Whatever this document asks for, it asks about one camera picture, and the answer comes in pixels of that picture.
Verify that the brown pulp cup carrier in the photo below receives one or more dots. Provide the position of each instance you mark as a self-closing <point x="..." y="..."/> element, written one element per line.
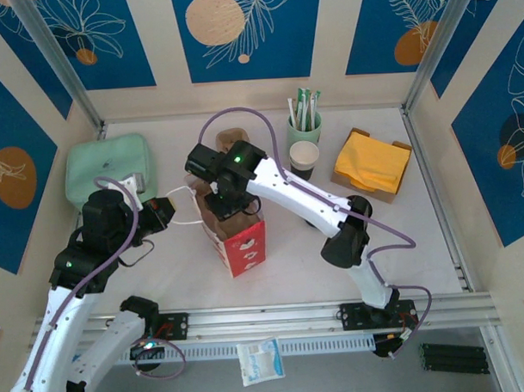
<point x="229" y="134"/>

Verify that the red white paper gift bag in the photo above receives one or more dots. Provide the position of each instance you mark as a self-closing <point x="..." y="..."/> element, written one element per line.
<point x="242" y="252"/>

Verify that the white paper straw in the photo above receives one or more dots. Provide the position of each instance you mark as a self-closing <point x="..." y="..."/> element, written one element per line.
<point x="291" y="109"/>

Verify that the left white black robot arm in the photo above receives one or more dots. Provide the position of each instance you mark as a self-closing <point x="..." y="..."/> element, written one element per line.
<point x="56" y="341"/>

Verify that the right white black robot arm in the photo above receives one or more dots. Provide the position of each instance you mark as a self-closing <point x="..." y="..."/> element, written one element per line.
<point x="296" y="195"/>

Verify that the white black paper coffee cup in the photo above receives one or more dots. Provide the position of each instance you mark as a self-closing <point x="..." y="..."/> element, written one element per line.
<point x="303" y="153"/>

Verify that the mint green zip pouch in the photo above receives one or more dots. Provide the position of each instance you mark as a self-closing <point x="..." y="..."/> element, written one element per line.
<point x="101" y="158"/>

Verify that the mint green straw holder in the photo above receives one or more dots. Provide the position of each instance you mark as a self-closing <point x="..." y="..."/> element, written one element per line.
<point x="291" y="135"/>

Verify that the green white wrapped straw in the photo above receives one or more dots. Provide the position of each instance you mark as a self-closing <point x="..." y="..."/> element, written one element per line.
<point x="318" y="100"/>
<point x="313" y="104"/>
<point x="306" y="106"/>
<point x="300" y="100"/>

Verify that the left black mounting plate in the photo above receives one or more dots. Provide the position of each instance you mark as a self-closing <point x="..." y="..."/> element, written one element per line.
<point x="180" y="325"/>

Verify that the black mounting plate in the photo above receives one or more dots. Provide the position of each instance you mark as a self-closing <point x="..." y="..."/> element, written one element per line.
<point x="180" y="325"/>
<point x="352" y="317"/>

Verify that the black electronics module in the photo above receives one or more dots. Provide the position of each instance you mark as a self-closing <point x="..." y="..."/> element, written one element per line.
<point x="383" y="346"/>
<point x="147" y="352"/>

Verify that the yellow napkin stack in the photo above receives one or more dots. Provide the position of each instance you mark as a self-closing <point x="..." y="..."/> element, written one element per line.
<point x="373" y="162"/>

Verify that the brown cardboard napkin box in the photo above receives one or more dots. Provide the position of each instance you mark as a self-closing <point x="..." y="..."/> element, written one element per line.
<point x="374" y="195"/>

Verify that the white blue wipes packet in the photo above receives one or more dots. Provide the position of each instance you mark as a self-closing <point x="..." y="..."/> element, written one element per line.
<point x="259" y="361"/>

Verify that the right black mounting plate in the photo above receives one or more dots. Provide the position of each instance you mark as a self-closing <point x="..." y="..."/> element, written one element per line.
<point x="352" y="317"/>

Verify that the black ribbed block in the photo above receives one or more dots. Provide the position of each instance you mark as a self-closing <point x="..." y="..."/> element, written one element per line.
<point x="453" y="359"/>

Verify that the aluminium side rail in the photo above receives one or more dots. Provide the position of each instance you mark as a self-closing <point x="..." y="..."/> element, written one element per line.
<point x="423" y="156"/>
<point x="101" y="132"/>

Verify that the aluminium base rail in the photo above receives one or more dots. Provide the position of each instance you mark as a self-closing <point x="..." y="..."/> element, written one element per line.
<point x="266" y="318"/>

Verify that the aluminium frame post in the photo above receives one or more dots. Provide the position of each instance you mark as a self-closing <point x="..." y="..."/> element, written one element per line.
<point x="440" y="43"/>
<point x="57" y="57"/>

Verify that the aluminium frame leg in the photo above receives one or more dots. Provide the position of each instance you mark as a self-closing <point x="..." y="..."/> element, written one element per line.
<point x="502" y="368"/>

